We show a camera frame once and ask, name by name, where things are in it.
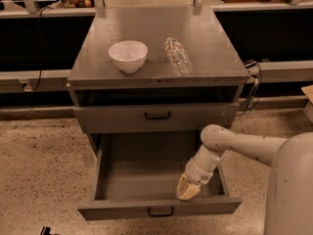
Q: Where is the clear plastic water bottle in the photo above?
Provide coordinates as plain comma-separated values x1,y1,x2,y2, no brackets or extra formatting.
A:
164,37,193,77

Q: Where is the black cables right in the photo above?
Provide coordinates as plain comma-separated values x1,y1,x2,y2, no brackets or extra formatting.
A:
236,59,263,118

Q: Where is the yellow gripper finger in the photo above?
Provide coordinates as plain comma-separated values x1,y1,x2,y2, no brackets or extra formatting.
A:
179,179,201,201
176,174,188,197

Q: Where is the grey top drawer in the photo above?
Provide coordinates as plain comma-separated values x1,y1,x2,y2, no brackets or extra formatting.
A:
74,103,239,134

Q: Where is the black cable left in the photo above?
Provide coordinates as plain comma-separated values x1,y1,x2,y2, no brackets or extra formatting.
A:
32,5,54,92

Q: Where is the white ceramic bowl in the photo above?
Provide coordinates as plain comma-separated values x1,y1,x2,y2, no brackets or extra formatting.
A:
109,40,148,73

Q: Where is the grey drawer cabinet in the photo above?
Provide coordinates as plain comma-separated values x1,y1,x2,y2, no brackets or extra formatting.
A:
67,6,248,149

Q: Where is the black object on floor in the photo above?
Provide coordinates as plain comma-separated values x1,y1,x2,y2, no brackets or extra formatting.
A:
40,226,54,235

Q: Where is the grey drawer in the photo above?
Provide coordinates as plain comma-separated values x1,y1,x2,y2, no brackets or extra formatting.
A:
78,131,242,220
74,103,239,134

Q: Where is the cardboard box at right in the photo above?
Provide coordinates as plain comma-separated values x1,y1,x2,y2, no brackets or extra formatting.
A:
301,85,313,123

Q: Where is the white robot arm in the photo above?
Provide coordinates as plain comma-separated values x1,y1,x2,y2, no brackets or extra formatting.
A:
176,124,313,235

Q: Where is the wall power socket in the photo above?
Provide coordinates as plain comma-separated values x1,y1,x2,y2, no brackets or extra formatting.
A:
19,79,32,92

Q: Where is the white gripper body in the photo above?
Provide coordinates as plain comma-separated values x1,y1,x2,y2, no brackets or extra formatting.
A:
185,158,218,185

